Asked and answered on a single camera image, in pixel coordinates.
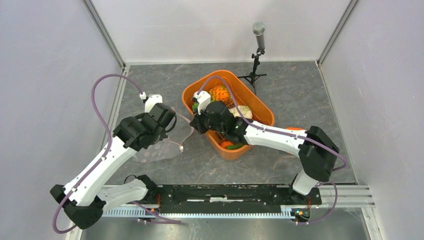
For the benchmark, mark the grey microphone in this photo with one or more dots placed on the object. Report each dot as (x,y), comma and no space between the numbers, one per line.
(258,30)

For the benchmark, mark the white toy cabbage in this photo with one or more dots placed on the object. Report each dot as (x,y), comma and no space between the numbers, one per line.
(245,110)

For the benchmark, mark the orange toy handle block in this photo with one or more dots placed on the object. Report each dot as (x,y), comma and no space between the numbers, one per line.
(295,129)

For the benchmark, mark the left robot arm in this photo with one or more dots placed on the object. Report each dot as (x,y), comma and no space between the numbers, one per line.
(84,200)

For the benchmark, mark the green toy cucumber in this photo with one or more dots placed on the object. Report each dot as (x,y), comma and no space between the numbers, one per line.
(234,146)

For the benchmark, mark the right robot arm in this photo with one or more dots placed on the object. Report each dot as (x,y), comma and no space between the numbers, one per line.
(316,151)

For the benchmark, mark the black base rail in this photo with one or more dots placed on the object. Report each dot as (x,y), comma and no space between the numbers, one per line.
(242,201)

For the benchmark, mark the black microphone tripod stand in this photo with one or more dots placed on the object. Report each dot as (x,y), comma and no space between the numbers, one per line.
(253,76)

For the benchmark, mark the orange plastic basket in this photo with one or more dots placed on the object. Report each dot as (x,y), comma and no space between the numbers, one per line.
(243,96)

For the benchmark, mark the green toy lettuce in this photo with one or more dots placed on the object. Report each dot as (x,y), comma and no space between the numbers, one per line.
(194,107)

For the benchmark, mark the orange toy pineapple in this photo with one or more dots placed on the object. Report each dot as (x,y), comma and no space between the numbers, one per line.
(220,93)

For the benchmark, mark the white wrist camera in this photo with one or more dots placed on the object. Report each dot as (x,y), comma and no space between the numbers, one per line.
(150,100)
(203,99)

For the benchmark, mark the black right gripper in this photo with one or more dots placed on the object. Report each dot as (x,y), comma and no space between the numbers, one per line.
(197,123)

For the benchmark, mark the clear dotted zip top bag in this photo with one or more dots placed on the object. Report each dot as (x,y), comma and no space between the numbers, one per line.
(169,147)

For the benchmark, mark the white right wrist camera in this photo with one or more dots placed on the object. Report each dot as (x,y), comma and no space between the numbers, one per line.
(203,99)

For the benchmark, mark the orange toy carrot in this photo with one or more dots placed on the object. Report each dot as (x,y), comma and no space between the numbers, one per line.
(226,143)

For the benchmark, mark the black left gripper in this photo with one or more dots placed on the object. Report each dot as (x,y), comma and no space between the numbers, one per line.
(163,135)

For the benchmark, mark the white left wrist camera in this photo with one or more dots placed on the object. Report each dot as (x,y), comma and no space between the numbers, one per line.
(150,100)

